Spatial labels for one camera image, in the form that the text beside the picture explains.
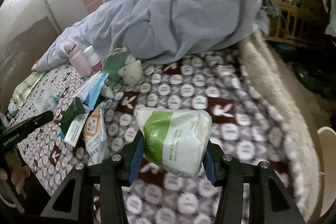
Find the blue white wrapper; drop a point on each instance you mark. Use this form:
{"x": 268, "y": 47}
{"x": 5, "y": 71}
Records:
{"x": 90, "y": 91}

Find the grey-blue duvet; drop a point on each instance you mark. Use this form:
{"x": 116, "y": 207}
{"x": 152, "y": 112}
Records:
{"x": 160, "y": 31}

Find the orange white snack bag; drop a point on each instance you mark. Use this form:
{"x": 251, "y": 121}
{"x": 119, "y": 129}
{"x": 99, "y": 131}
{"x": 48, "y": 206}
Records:
{"x": 95, "y": 135}

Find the wooden crib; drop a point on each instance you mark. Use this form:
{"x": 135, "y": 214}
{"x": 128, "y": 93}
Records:
{"x": 297, "y": 22}

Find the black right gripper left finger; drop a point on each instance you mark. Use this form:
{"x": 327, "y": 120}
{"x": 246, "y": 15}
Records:
{"x": 73, "y": 201}

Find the patterned maroon white blanket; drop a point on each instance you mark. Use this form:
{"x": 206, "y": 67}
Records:
{"x": 244, "y": 124}

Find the person left hand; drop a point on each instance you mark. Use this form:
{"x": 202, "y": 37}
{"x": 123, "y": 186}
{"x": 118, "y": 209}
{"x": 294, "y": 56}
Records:
{"x": 14, "y": 170}

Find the pink thermos bottle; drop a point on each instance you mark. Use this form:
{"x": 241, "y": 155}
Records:
{"x": 77, "y": 59}

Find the crumpled clear plastic wrapper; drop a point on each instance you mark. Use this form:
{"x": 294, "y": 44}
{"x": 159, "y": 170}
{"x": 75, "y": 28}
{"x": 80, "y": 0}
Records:
{"x": 47, "y": 101}

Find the white trash bin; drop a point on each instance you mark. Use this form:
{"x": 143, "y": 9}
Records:
{"x": 327, "y": 139}

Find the white yogurt bottle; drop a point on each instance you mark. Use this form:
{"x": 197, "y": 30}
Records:
{"x": 93, "y": 58}

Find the cream fleece blanket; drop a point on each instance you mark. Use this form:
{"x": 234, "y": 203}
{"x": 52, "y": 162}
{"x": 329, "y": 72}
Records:
{"x": 276, "y": 83}

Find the green white tissue pack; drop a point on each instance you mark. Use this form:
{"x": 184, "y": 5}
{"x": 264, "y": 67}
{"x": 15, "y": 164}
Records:
{"x": 175, "y": 140}

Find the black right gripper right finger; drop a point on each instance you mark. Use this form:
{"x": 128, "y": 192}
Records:
{"x": 269, "y": 200}

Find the dark green wrapper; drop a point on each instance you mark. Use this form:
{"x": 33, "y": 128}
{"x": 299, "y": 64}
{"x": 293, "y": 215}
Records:
{"x": 75, "y": 109}

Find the white plush doll green dress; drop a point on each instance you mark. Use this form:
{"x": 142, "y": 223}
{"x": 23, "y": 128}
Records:
{"x": 122, "y": 65}

